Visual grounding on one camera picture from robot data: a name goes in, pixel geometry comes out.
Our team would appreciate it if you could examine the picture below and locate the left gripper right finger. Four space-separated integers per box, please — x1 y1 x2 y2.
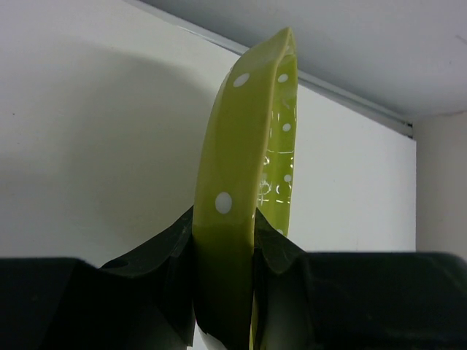
252 214 466 349

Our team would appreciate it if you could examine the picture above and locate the green polka dot plate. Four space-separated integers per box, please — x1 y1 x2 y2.
192 28 298 349

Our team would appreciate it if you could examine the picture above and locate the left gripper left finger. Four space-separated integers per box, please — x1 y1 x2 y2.
1 210 195 349

